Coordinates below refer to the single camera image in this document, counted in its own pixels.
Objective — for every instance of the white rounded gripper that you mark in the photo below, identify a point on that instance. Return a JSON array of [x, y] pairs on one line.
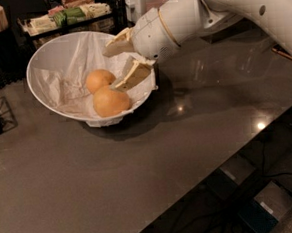
[[150, 35]]

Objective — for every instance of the orange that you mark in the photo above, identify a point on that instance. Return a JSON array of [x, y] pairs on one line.
[[108, 103], [98, 78]]

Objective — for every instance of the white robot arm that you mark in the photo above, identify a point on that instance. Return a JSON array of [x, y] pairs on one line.
[[185, 19]]

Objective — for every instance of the white slanted bowl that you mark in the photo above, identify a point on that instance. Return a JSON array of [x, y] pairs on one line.
[[54, 54]]

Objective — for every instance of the white paper bowl liner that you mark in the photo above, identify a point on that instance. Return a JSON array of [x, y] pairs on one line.
[[66, 80]]

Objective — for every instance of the white appliance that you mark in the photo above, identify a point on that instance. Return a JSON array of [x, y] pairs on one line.
[[136, 8]]

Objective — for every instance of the tray of tea bags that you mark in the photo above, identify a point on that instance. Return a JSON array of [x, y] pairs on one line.
[[64, 13]]

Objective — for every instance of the far grey floor box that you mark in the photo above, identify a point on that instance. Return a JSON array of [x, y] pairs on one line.
[[229, 176]]

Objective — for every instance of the grey floor box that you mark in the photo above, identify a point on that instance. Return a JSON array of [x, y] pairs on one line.
[[267, 208], [229, 176]]

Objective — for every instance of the near grey floor box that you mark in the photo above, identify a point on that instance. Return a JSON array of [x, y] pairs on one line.
[[267, 208]]

